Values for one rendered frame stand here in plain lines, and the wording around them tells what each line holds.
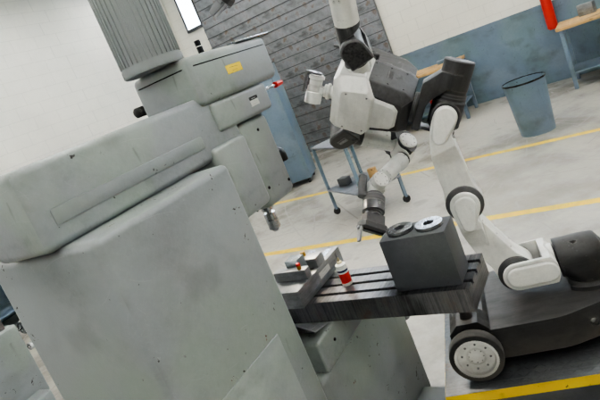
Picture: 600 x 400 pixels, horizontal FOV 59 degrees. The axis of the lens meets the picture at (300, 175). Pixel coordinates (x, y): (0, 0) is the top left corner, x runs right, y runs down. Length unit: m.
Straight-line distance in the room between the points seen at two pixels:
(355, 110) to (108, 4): 0.92
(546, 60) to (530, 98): 2.80
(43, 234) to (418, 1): 8.53
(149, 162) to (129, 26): 0.44
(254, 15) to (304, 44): 1.17
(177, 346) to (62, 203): 0.43
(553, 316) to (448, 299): 0.54
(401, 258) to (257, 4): 9.10
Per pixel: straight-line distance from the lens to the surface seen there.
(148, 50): 1.68
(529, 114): 6.47
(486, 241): 2.19
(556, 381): 2.18
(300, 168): 8.06
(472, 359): 2.20
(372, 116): 2.02
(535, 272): 2.22
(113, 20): 1.72
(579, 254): 2.25
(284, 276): 2.04
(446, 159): 2.07
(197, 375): 1.38
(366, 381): 2.17
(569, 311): 2.19
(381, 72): 2.02
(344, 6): 1.85
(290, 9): 10.23
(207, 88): 1.71
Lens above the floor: 1.74
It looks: 11 degrees down
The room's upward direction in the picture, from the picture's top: 22 degrees counter-clockwise
